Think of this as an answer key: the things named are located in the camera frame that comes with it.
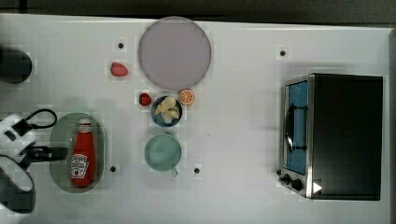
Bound black toaster oven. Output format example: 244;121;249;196
276;73;384;201

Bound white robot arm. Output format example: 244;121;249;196
1;114;68;214

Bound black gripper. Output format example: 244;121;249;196
19;147;68;168

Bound green oval strainer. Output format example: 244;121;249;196
49;113;106;193

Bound red plush ketchup bottle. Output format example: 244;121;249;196
70;117;96;188

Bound pink plush strawberry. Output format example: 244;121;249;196
110;63;128;77

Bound red plush strawberry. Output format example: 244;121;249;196
139;92;152;106

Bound blue bowl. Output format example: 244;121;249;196
150;96;182;127

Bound green mug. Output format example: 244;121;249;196
144;133;182;177

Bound plush orange slice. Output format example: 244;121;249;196
179;89;195;105

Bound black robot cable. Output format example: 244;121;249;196
24;108;59;130

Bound large grey round plate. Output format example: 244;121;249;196
138;17;212;91

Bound yellow plush chips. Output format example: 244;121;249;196
155;96;180;124

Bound black cylinder cup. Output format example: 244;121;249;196
0;48;33;84

